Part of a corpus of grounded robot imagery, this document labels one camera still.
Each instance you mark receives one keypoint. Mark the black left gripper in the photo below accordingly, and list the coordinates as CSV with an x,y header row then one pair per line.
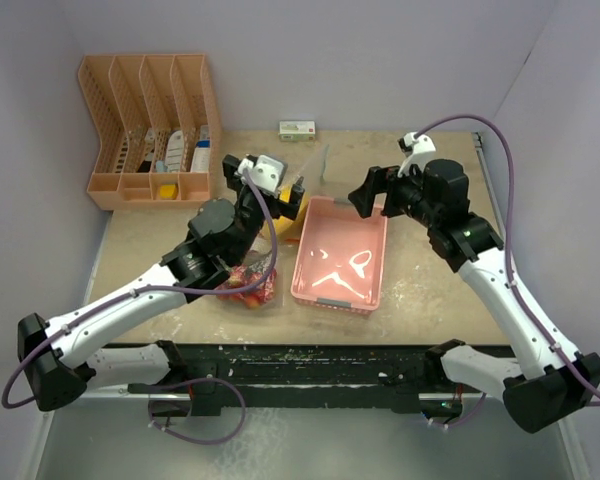
x,y
286,209

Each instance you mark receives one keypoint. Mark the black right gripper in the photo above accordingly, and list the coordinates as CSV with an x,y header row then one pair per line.
x,y
379,180

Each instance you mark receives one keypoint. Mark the clear blue-zipper bag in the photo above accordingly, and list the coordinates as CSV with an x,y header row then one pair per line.
x,y
313,169

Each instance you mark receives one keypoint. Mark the yellow banana bunch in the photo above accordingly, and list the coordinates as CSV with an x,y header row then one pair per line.
x,y
287,231

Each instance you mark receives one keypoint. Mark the red strawberry cluster with leaves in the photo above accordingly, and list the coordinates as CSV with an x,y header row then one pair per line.
x,y
249,288

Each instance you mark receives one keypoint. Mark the clear orange-zipper bag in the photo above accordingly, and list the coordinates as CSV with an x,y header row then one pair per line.
x,y
259,255

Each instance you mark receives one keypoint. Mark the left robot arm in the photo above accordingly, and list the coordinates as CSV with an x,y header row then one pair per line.
x,y
62,357

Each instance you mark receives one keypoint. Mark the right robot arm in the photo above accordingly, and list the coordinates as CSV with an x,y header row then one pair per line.
x,y
546,379

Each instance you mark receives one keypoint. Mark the green white small box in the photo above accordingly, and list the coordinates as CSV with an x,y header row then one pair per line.
x,y
297,131

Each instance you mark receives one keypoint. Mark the pink plastic basket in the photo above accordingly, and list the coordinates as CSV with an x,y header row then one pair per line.
x,y
340,258

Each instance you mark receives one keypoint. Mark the white tube in organizer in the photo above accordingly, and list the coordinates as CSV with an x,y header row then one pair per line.
x,y
175,152

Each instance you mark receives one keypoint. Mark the yellow sponge in organizer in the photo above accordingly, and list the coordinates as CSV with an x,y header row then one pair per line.
x,y
168,192

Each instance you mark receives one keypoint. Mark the orange desk file organizer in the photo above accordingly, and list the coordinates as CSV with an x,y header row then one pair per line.
x,y
136,101

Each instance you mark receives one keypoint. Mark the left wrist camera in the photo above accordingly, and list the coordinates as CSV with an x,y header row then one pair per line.
x,y
265,172

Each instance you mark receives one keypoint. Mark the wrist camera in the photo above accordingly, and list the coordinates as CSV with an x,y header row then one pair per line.
x,y
418,151
265,172

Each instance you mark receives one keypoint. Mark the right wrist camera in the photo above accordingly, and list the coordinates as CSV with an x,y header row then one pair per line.
x,y
418,151

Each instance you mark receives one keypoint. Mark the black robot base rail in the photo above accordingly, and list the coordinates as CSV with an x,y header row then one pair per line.
x,y
203,379

